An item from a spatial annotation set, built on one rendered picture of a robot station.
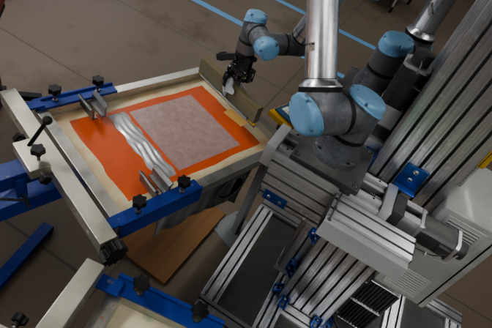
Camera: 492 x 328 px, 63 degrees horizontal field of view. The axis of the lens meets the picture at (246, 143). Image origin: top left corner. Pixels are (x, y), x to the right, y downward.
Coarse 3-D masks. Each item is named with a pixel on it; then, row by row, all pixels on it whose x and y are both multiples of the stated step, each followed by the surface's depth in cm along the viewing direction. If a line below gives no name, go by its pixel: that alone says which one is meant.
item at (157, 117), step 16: (176, 96) 173; (192, 96) 176; (208, 96) 179; (112, 112) 155; (128, 112) 157; (144, 112) 160; (160, 112) 163; (176, 112) 165; (192, 112) 168; (208, 112) 171; (80, 128) 144; (96, 128) 147; (112, 128) 149; (144, 128) 154; (160, 128) 156; (176, 128) 159; (96, 144) 141; (112, 144) 143; (128, 144) 145
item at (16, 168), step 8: (16, 160) 117; (0, 168) 114; (8, 168) 114; (16, 168) 115; (0, 176) 112; (8, 176) 113; (16, 176) 114; (24, 176) 116; (0, 184) 112; (8, 184) 114; (0, 192) 114
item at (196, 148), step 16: (192, 128) 161; (208, 128) 164; (224, 128) 167; (240, 128) 170; (160, 144) 150; (176, 144) 152; (192, 144) 155; (208, 144) 157; (224, 144) 160; (240, 144) 162; (256, 144) 165; (112, 160) 138; (128, 160) 140; (176, 160) 146; (192, 160) 149; (208, 160) 151; (112, 176) 133; (128, 176) 135; (176, 176) 141; (128, 192) 131; (144, 192) 133
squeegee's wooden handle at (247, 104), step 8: (200, 64) 168; (208, 64) 164; (216, 64) 165; (200, 72) 170; (208, 72) 166; (216, 72) 162; (224, 72) 162; (216, 80) 163; (240, 88) 157; (232, 96) 159; (240, 96) 156; (248, 96) 155; (240, 104) 157; (248, 104) 154; (256, 104) 152; (248, 112) 155; (256, 112) 152; (256, 120) 156
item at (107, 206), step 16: (144, 80) 169; (160, 80) 172; (176, 80) 177; (192, 80) 184; (112, 96) 158; (128, 96) 164; (48, 112) 141; (64, 112) 148; (48, 128) 136; (272, 128) 170; (64, 144) 133; (80, 160) 130; (240, 160) 151; (256, 160) 153; (80, 176) 127; (208, 176) 140; (224, 176) 143; (96, 192) 123; (112, 208) 121
